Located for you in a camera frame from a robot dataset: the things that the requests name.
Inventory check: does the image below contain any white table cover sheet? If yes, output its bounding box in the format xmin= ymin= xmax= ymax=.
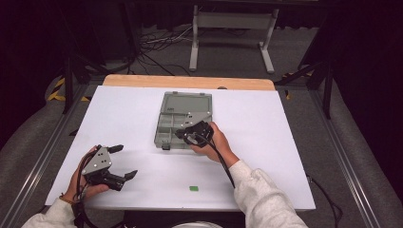
xmin=45 ymin=85 xmax=317 ymax=213

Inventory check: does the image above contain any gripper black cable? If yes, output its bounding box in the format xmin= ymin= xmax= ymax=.
xmin=186 ymin=132 xmax=236 ymax=188
xmin=72 ymin=151 xmax=99 ymax=228

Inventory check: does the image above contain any person's right hand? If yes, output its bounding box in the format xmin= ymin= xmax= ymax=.
xmin=189 ymin=122 xmax=240 ymax=169

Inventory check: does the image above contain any bundle of floor cables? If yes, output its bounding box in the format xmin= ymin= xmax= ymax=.
xmin=139 ymin=25 xmax=194 ymax=77

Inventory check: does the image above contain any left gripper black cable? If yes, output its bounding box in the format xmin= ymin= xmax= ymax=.
xmin=72 ymin=151 xmax=99 ymax=228

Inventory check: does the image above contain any white metal stand frame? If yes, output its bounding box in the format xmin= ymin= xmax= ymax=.
xmin=188 ymin=4 xmax=279 ymax=74

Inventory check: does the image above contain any grey transparent compartment box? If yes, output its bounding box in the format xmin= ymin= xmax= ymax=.
xmin=153 ymin=90 xmax=214 ymax=151

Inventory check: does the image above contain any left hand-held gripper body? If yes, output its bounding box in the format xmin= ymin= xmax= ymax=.
xmin=81 ymin=144 xmax=126 ymax=192

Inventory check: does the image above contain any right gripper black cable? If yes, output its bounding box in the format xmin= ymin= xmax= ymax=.
xmin=186 ymin=132 xmax=236 ymax=188

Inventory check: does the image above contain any aluminium floor rail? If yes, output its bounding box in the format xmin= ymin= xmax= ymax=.
xmin=0 ymin=84 xmax=91 ymax=228
xmin=308 ymin=89 xmax=386 ymax=228

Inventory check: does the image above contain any white round object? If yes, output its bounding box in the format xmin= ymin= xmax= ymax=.
xmin=170 ymin=220 xmax=224 ymax=228

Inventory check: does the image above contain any person's left hand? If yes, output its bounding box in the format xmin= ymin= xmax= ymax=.
xmin=61 ymin=145 xmax=110 ymax=204

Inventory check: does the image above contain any yellow black floor tape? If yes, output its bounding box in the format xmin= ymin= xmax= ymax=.
xmin=47 ymin=77 xmax=91 ymax=103

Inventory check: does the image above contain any black tripod stand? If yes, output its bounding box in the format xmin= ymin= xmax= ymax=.
xmin=275 ymin=56 xmax=334 ymax=121
xmin=61 ymin=53 xmax=106 ymax=115

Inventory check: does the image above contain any black floor cable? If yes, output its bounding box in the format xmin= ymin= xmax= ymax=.
xmin=306 ymin=175 xmax=344 ymax=228

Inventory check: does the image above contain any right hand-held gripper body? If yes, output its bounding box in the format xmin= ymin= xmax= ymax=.
xmin=181 ymin=111 xmax=215 ymax=147

